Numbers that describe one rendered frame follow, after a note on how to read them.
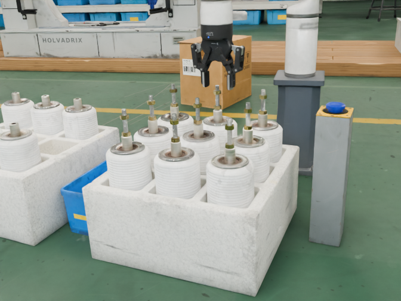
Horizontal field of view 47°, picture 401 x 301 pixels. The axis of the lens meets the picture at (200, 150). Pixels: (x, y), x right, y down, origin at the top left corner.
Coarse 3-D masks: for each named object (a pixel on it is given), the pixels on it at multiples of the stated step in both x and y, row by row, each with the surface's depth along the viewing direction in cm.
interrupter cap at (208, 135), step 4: (188, 132) 108; (192, 132) 108; (204, 132) 108; (208, 132) 108; (212, 132) 107; (184, 136) 105; (188, 136) 105; (192, 136) 106; (204, 136) 106; (208, 136) 105; (212, 136) 104; (188, 140) 103; (192, 140) 102; (196, 140) 102; (200, 140) 102; (204, 140) 102; (208, 140) 103
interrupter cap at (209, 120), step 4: (212, 116) 119; (224, 116) 118; (228, 116) 118; (204, 120) 116; (208, 120) 116; (212, 120) 117; (224, 120) 116; (232, 120) 115; (208, 124) 113; (212, 124) 112; (216, 124) 112; (220, 124) 112; (224, 124) 112
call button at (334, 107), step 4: (328, 104) 98; (332, 104) 98; (336, 104) 98; (340, 104) 98; (344, 104) 98; (328, 108) 98; (332, 108) 97; (336, 108) 97; (340, 108) 97; (344, 108) 98; (336, 112) 97
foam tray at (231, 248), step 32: (288, 160) 109; (96, 192) 98; (128, 192) 96; (256, 192) 97; (288, 192) 111; (96, 224) 101; (128, 224) 97; (160, 224) 94; (192, 224) 91; (224, 224) 88; (256, 224) 85; (288, 224) 115; (96, 256) 105; (128, 256) 101; (160, 256) 97; (192, 256) 94; (224, 256) 90; (256, 256) 88; (224, 288) 93; (256, 288) 91
